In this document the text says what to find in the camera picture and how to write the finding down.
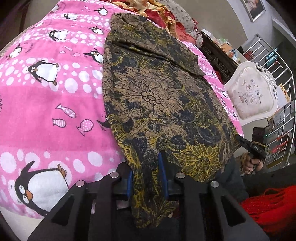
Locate pile of small packets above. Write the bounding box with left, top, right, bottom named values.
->
left=217, top=38, right=244, bottom=63

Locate red knitted cloth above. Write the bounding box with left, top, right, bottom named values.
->
left=240, top=187, right=296, bottom=235

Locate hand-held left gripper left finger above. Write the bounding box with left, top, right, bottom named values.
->
left=27, top=172, right=133, bottom=241

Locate framed wall picture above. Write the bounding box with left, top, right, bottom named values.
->
left=240, top=0, right=266, bottom=23

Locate pink penguin print blanket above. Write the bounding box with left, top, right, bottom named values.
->
left=0, top=0, right=244, bottom=219

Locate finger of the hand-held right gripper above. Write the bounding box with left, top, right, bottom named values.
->
left=235, top=135, right=250, bottom=149

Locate white ornate upholstered chair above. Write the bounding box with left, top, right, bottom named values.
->
left=224, top=61, right=278, bottom=127

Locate person's right hand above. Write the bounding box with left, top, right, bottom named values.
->
left=242, top=154, right=263, bottom=176

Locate grey floral pillow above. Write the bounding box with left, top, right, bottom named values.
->
left=159, top=0, right=204, bottom=45

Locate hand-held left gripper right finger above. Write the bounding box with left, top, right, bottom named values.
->
left=158, top=153, right=271, bottom=241

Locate brown floral patterned shirt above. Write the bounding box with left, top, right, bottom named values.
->
left=102, top=13, right=241, bottom=229

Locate dark carved wooden headboard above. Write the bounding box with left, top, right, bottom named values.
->
left=200, top=29, right=238, bottom=84

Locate red and gold floral quilt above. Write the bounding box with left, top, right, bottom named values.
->
left=109, top=0, right=197, bottom=43

